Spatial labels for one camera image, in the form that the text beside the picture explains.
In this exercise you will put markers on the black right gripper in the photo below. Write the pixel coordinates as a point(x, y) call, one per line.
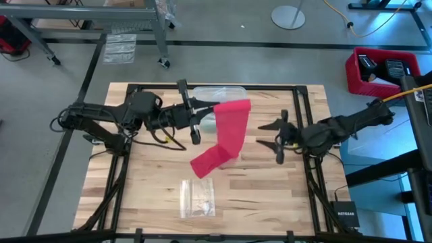
point(290, 136)

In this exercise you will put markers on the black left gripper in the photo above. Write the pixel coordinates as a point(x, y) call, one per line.
point(179, 116)

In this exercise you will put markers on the red elastic bandage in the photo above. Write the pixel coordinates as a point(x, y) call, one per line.
point(231, 131)

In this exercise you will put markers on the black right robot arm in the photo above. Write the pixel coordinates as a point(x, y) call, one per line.
point(354, 121)

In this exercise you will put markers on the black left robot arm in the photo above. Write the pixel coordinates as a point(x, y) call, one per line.
point(101, 109)

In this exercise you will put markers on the clear plastic lidded container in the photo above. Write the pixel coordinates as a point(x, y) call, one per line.
point(219, 92)

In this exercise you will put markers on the clear zip bag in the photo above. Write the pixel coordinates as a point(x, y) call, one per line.
point(197, 199)

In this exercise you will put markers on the red plastic crate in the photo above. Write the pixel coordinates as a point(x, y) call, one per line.
point(368, 90)

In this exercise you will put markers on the black boxy device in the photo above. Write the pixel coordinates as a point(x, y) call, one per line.
point(366, 64)

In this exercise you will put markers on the grey round stand base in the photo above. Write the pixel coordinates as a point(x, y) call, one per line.
point(283, 17)

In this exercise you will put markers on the cardboard box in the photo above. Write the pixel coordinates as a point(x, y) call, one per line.
point(125, 3)

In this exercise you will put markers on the black ribbed device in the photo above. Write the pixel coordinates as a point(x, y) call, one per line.
point(395, 69)

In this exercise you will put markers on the grey metal cart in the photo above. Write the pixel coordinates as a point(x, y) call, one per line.
point(84, 14)

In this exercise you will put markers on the red tool case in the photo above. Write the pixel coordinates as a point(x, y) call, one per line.
point(10, 40)

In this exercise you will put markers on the black aluminium table frame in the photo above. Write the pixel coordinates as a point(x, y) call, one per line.
point(270, 87)

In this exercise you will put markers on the black Netgear network switch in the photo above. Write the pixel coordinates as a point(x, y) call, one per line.
point(345, 214)

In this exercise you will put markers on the black floor stand frame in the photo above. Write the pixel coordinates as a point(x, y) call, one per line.
point(371, 6)

